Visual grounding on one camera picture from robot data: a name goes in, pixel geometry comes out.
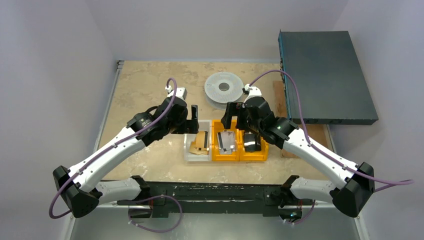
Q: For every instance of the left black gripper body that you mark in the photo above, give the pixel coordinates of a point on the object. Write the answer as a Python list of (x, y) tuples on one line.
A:
[(182, 126)]

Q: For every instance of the stack of silver cards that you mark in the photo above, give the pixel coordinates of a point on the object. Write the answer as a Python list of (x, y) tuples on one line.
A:
[(226, 142)]

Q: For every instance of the orange double plastic bin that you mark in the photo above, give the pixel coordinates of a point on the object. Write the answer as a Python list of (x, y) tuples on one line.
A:
[(240, 155)]

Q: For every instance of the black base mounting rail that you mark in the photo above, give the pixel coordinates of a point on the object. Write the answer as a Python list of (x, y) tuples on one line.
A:
[(158, 199)]

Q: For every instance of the wooden board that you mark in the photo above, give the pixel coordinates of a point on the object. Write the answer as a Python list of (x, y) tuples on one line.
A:
[(318, 133)]

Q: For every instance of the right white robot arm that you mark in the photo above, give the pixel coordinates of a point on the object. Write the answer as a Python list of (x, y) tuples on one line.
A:
[(349, 185)]

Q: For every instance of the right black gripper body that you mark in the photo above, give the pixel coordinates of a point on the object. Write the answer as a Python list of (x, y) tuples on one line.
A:
[(234, 114)]

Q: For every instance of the dark blue flat box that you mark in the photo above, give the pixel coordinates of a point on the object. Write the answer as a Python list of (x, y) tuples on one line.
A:
[(328, 85)]

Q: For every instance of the grey filament spool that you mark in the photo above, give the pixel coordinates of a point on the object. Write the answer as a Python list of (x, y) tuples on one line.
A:
[(223, 87)]

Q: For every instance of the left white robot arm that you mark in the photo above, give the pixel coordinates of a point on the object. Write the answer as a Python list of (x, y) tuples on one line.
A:
[(82, 187)]

